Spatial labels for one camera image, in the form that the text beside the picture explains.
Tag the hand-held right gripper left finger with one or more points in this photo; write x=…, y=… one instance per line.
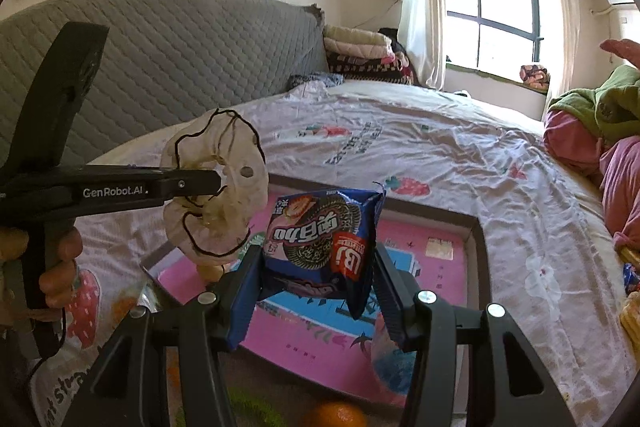
x=245, y=297

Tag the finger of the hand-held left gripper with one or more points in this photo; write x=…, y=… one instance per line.
x=192, y=184

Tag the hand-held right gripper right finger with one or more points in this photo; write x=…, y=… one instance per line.
x=387, y=297

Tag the white black-edged scrunchie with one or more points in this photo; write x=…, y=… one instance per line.
x=250, y=197

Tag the pink blue candy packet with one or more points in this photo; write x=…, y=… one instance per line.
x=392, y=372

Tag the blue cookie packet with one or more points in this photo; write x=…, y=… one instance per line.
x=320, y=247

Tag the grey cardboard box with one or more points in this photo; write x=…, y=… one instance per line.
x=425, y=213

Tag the person's left hand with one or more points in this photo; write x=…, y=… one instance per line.
x=65, y=267

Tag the grey quilted headboard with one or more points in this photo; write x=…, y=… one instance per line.
x=175, y=57

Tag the dark blue patterned cloth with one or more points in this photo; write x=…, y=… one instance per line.
x=315, y=81

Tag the stack of folded blankets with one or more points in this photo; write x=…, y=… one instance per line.
x=355, y=47

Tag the pink blanket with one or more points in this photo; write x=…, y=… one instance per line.
x=570, y=142

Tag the yellow snack packet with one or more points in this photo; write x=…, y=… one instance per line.
x=631, y=317

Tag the blue snack wrapper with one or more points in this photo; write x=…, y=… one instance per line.
x=632, y=277

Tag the floral cloth bundle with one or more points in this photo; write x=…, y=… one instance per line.
x=535, y=77

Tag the green blanket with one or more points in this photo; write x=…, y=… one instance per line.
x=600, y=107

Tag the white curtain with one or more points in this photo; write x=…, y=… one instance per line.
x=562, y=32
x=420, y=7

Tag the pink fuzzy pillow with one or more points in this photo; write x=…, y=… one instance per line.
x=622, y=52

